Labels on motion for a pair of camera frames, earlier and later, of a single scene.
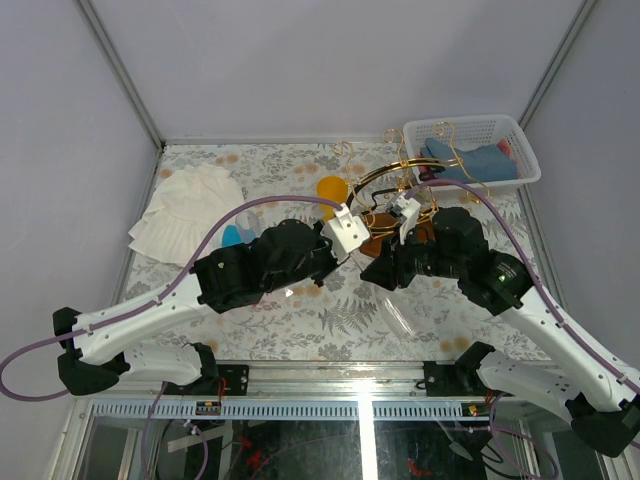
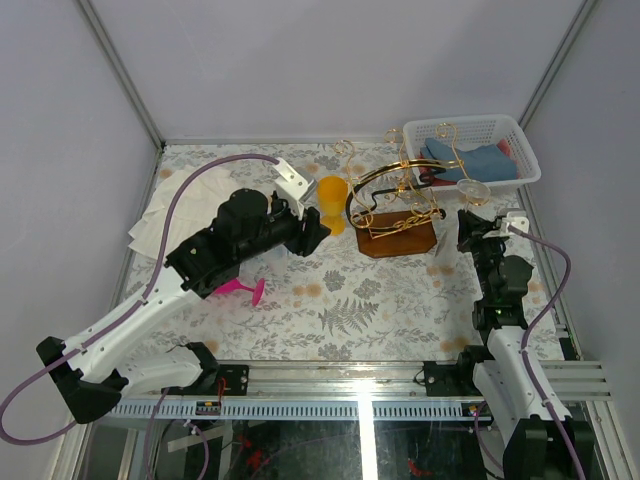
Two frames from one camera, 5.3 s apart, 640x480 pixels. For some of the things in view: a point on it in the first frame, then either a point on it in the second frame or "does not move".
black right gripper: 391,262 → 471,229
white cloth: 188,204 does not move
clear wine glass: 395,313 → 475,192
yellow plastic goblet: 333,188 does not move
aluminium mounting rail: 341,379 does not move
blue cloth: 484,163 does not move
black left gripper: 332,258 → 308,231
